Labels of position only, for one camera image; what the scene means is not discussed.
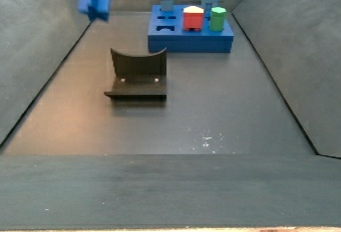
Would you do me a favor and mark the red pentagon peg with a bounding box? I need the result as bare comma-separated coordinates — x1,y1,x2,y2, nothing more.
181,6,203,31

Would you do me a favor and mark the blue shape sorter board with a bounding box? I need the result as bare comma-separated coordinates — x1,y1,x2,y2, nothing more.
148,5,234,53

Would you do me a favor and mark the black curved fixture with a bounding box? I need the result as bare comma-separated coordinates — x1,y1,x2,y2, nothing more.
104,49,167,100

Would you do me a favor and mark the green hexagonal peg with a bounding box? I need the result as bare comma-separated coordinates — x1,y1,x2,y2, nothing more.
208,7,226,32

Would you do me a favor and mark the short light blue peg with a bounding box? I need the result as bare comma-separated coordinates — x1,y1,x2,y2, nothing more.
160,0,172,11

